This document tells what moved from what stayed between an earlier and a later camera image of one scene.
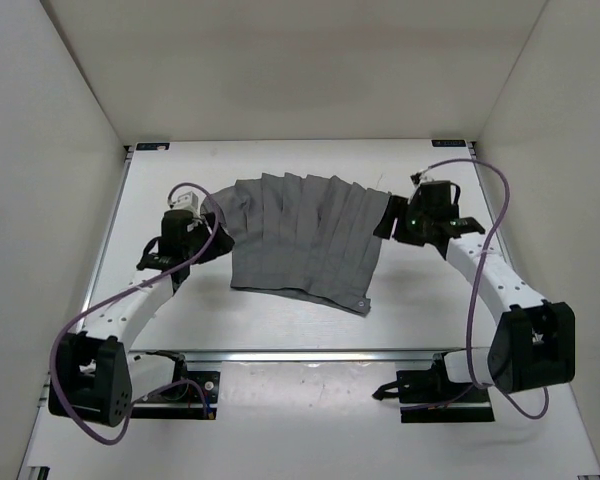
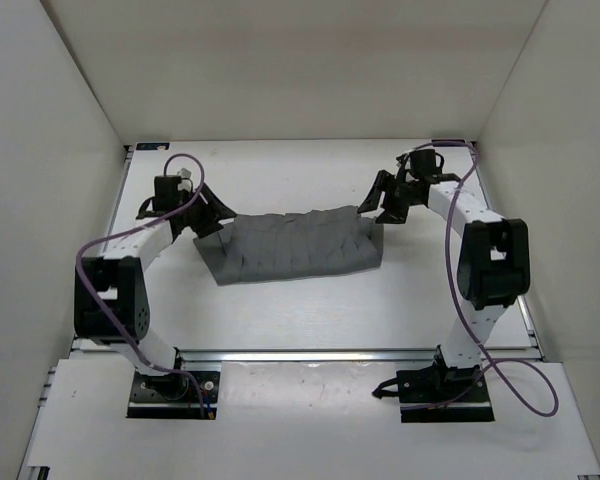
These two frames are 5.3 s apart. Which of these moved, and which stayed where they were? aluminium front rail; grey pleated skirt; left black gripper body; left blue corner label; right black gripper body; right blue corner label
Moved: right black gripper body; left black gripper body; grey pleated skirt
Stayed: right blue corner label; aluminium front rail; left blue corner label
